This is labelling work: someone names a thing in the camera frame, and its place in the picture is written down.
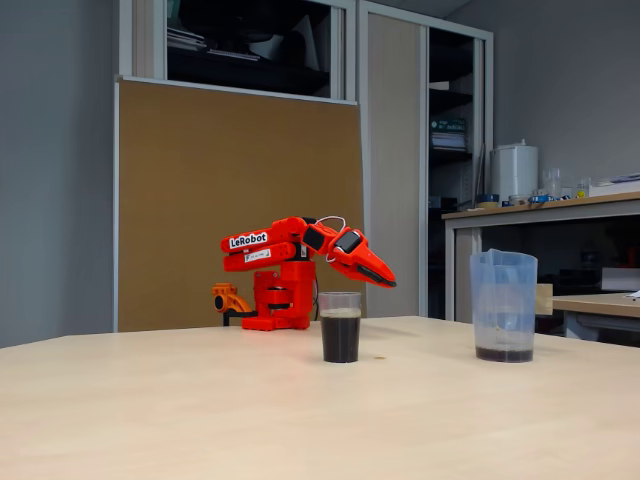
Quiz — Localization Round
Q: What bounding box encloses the stack of papers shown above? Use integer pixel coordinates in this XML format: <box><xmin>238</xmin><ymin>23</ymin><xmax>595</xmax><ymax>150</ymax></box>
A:
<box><xmin>167</xmin><ymin>27</ymin><xmax>209</xmax><ymax>52</ymax></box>

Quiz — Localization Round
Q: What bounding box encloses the clear jug with cardboard handle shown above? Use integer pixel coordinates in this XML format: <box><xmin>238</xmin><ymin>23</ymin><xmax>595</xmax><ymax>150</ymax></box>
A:
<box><xmin>468</xmin><ymin>248</ymin><xmax>554</xmax><ymax>364</ymax></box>

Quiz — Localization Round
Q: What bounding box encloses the low wooden top table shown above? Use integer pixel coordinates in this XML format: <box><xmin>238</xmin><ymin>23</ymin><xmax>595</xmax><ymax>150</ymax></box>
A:
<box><xmin>549</xmin><ymin>291</ymin><xmax>640</xmax><ymax>346</ymax></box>

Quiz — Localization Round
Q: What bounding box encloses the grey shelf cabinet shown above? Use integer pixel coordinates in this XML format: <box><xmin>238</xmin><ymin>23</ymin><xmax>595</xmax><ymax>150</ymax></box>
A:
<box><xmin>118</xmin><ymin>0</ymin><xmax>495</xmax><ymax>322</ymax></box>

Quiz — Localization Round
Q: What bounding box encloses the flat white box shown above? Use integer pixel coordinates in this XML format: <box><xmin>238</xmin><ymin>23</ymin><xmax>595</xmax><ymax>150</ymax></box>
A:
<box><xmin>588</xmin><ymin>173</ymin><xmax>640</xmax><ymax>198</ymax></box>

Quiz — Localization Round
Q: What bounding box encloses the wooden top workbench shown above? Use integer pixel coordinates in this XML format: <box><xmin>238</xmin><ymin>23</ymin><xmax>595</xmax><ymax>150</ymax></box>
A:
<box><xmin>441</xmin><ymin>191</ymin><xmax>640</xmax><ymax>324</ymax></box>

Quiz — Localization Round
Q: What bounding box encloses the white cylindrical container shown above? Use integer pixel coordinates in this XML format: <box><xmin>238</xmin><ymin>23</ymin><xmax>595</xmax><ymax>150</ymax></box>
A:
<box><xmin>488</xmin><ymin>138</ymin><xmax>540</xmax><ymax>202</ymax></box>

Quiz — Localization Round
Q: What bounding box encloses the orange table clamp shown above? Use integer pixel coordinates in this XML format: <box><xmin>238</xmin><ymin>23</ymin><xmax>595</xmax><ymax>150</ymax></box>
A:
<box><xmin>211</xmin><ymin>282</ymin><xmax>255</xmax><ymax>327</ymax></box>

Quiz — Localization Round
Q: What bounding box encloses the clear glass beaker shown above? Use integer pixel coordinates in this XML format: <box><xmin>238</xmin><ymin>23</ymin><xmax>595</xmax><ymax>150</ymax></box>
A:
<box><xmin>542</xmin><ymin>167</ymin><xmax>564</xmax><ymax>199</ymax></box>

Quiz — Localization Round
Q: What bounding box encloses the stack of white documents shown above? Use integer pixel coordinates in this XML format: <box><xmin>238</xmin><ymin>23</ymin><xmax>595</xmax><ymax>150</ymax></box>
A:
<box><xmin>430</xmin><ymin>132</ymin><xmax>470</xmax><ymax>152</ymax></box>

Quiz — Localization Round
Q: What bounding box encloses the white storage box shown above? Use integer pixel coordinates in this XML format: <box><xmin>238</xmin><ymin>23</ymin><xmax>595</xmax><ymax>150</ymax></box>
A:
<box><xmin>601</xmin><ymin>267</ymin><xmax>640</xmax><ymax>293</ymax></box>

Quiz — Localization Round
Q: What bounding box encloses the brown pin board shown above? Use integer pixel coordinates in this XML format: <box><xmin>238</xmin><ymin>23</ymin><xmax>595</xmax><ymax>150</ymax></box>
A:
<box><xmin>113</xmin><ymin>74</ymin><xmax>370</xmax><ymax>334</ymax></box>

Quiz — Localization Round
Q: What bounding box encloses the clear plastic cup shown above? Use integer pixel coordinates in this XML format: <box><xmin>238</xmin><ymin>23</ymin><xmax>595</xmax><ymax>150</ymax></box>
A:
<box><xmin>317</xmin><ymin>291</ymin><xmax>363</xmax><ymax>365</ymax></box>

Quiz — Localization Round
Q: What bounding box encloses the white folded sheet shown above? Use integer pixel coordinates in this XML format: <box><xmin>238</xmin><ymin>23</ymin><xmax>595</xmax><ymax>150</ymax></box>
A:
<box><xmin>248</xmin><ymin>14</ymin><xmax>321</xmax><ymax>72</ymax></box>

